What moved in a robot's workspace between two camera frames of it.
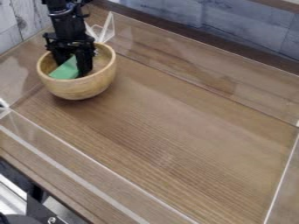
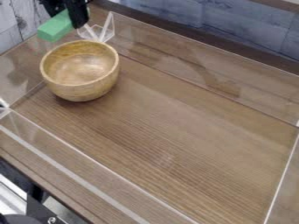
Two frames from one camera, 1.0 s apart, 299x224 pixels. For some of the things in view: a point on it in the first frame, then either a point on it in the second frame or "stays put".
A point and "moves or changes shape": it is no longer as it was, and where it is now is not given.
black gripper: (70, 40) to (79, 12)
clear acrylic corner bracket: (99, 32) stays put
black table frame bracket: (41, 212) stays put
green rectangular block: (69, 70) moves or changes shape
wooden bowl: (87, 86) stays put
